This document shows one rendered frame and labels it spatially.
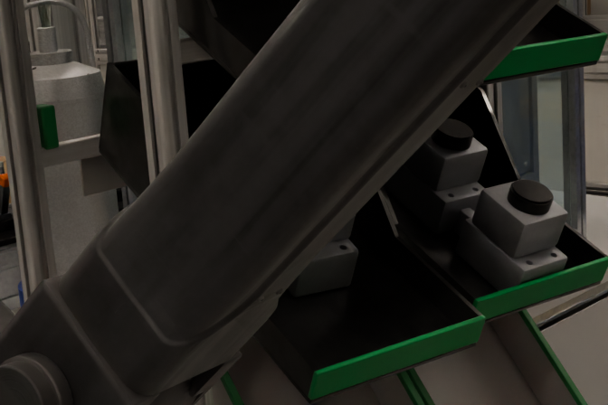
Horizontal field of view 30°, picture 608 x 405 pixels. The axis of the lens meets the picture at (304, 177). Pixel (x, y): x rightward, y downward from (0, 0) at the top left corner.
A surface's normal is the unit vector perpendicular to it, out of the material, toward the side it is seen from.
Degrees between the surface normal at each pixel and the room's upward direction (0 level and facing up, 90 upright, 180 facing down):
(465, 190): 25
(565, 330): 90
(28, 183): 90
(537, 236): 115
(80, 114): 90
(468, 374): 45
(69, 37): 90
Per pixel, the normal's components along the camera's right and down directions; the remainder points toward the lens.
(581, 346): 0.71, 0.10
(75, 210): 0.33, 0.18
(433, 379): 0.36, -0.59
